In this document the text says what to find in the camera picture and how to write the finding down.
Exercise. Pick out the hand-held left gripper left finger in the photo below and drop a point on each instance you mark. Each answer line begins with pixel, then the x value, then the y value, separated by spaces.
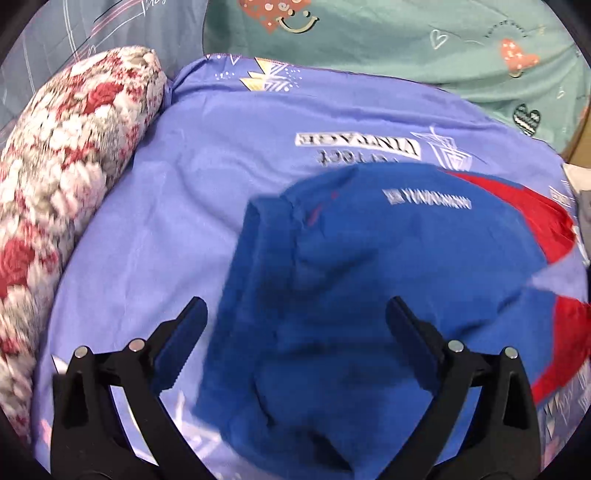
pixel 184 337

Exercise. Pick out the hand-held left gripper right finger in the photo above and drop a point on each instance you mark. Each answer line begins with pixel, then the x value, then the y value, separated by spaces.
pixel 408 337

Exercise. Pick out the blue and red pants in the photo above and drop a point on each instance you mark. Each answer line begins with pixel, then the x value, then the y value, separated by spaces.
pixel 369 258

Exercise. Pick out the purple printed blanket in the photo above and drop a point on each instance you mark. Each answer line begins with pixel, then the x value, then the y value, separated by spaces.
pixel 184 184

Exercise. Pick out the red floral pillow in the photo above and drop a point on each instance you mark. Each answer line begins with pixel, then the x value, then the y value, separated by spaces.
pixel 69 161

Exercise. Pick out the grey and white cloth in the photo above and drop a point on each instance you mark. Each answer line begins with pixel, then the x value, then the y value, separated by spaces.
pixel 582 203

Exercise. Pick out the brown cardboard box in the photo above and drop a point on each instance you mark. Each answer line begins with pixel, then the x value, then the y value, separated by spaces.
pixel 582 150

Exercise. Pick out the teal heart print blanket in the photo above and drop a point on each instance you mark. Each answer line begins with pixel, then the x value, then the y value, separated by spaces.
pixel 369 46

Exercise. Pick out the grey-blue printed sheet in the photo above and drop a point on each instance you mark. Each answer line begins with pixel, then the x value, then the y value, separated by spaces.
pixel 55 37

